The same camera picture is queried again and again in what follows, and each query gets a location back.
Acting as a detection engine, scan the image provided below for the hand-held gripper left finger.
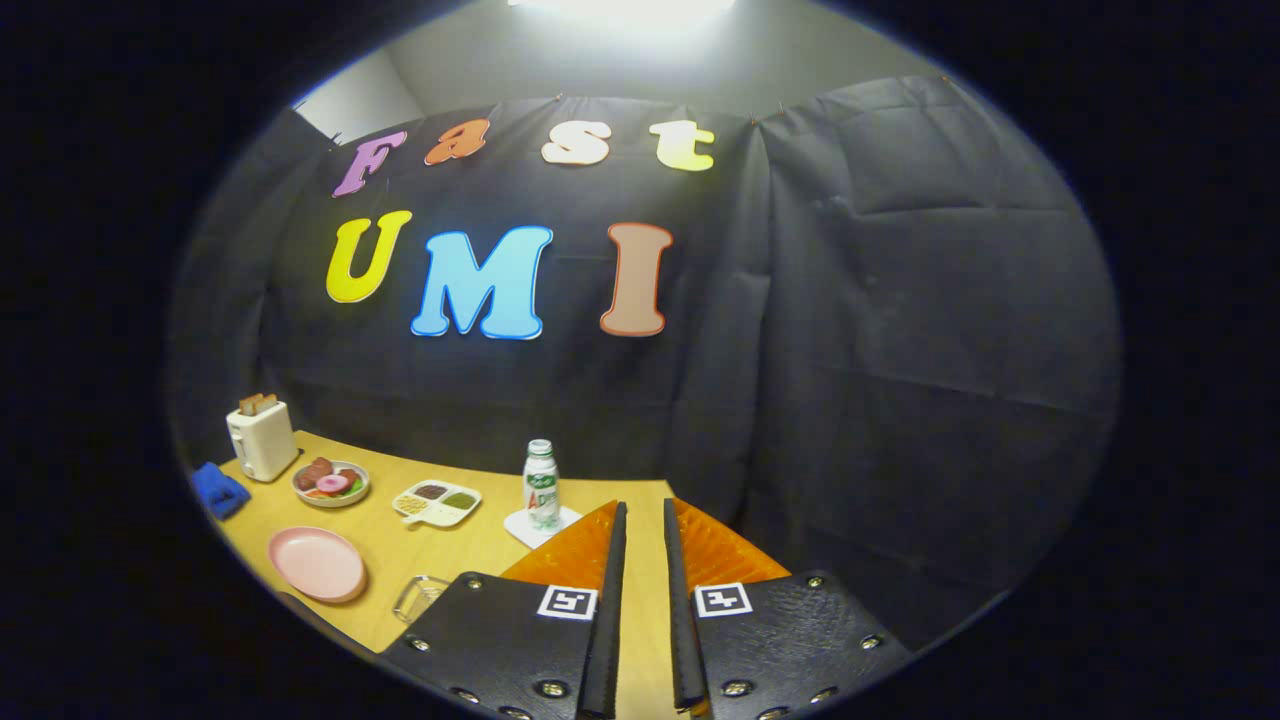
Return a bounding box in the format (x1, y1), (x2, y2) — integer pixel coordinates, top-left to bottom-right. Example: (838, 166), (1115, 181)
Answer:
(378, 500), (629, 720)

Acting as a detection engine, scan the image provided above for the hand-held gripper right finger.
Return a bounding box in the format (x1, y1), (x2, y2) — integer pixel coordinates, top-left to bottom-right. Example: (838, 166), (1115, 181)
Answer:
(663, 497), (913, 720)

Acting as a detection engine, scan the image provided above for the white square coaster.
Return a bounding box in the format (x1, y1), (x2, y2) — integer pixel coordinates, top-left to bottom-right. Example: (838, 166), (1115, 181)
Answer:
(503, 505), (583, 550)

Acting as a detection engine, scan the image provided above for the white milk bottle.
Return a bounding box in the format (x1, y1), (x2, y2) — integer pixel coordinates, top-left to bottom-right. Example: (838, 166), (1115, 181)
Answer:
(523, 439), (562, 531)

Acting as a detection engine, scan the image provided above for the white divided dish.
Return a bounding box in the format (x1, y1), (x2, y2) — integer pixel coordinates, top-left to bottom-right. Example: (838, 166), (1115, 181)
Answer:
(392, 480), (483, 528)

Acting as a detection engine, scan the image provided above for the pink plate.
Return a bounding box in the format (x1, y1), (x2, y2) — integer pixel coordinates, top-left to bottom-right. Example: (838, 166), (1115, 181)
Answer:
(268, 527), (368, 604)

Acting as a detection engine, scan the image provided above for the grey food plate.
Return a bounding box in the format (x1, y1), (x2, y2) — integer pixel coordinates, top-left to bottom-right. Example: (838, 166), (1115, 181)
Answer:
(292, 459), (371, 509)

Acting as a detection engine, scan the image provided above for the black backdrop cloth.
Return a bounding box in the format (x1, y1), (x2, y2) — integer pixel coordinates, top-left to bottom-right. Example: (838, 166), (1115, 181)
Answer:
(170, 75), (1121, 651)

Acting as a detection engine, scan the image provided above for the white toaster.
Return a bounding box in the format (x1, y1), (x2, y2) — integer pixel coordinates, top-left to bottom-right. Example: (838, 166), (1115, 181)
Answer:
(226, 400), (300, 483)

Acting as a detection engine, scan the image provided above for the blue folded towel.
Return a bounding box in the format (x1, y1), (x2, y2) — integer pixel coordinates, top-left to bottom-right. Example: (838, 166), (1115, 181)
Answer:
(191, 462), (252, 521)

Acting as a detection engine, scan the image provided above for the ceiling light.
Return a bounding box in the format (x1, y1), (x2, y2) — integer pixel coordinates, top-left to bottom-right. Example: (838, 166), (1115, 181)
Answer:
(505, 0), (741, 31)

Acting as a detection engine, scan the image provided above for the metal wire cutlery basket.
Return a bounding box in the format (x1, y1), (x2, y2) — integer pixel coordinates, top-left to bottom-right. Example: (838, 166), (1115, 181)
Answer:
(392, 574), (453, 625)

